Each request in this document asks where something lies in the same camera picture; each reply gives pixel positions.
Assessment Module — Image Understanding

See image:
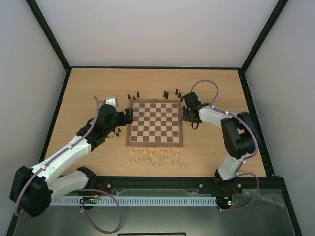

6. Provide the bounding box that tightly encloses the wooden chess board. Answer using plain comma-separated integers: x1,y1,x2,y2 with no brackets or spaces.
126,99,184,148

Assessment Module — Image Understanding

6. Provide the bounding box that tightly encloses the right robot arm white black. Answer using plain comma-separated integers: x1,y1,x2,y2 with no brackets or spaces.
182,92,259,193

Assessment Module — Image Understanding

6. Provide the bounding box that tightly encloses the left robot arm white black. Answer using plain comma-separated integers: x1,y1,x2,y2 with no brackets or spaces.
9,104,134,217

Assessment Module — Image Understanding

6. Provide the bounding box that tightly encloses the left controller board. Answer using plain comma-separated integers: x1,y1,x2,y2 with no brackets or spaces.
79,194,102,204

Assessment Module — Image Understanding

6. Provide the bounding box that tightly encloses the controller board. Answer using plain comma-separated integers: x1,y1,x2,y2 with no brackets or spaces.
79,194,102,204
216,194,240,206

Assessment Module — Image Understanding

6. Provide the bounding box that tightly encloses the right controller board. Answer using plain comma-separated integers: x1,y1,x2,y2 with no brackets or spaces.
216,194,240,206

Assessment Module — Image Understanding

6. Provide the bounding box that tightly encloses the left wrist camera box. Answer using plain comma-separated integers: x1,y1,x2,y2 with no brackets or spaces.
104,97,119,107

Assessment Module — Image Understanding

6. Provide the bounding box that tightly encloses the black frame rail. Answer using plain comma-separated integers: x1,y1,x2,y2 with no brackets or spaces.
95,176,286,196

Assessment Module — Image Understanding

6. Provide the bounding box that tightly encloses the white slotted cable duct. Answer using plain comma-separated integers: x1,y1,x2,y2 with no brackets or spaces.
50,196,217,207

